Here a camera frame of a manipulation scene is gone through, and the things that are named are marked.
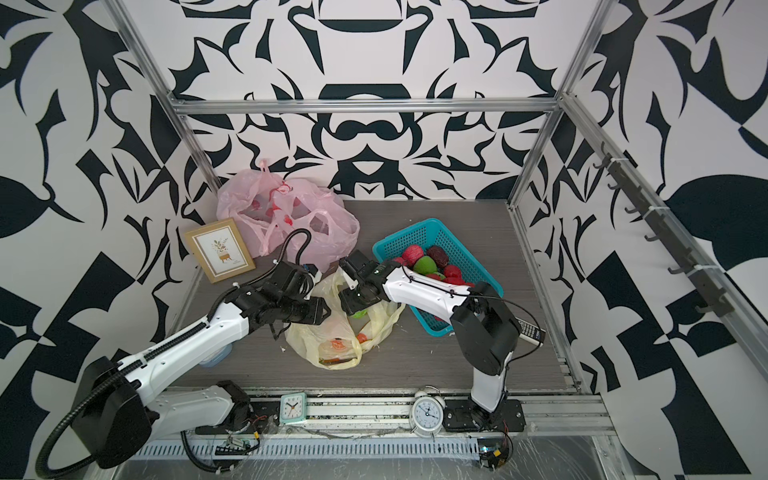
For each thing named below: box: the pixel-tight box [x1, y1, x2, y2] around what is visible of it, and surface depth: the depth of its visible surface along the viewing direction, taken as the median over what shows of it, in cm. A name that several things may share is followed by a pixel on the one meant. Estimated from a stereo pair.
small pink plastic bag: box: [264, 178, 361, 273], surface depth 101 cm
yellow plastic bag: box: [285, 272, 406, 370], surface depth 81 cm
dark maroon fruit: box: [427, 245, 449, 268], surface depth 101 cm
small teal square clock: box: [280, 392, 307, 424], surface depth 76 cm
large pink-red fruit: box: [395, 244, 424, 270], surface depth 101 cm
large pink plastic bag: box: [216, 160, 326, 266], surface depth 106 cm
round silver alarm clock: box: [410, 385, 446, 442], surface depth 73 cm
